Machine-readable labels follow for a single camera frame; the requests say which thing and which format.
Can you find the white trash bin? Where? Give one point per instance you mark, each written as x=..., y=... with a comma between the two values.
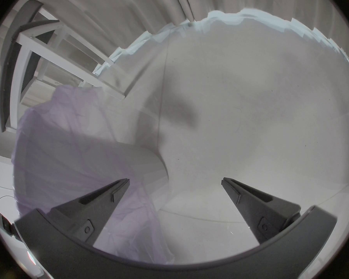
x=154, y=173

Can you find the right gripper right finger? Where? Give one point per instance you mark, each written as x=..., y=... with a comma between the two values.
x=258, y=211

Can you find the purple plastic bag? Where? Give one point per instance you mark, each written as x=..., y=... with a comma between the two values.
x=61, y=144

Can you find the white chair dark grey seat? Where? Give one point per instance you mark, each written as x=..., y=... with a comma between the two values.
x=26, y=39

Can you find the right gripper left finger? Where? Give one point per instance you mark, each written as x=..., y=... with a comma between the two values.
x=96, y=211

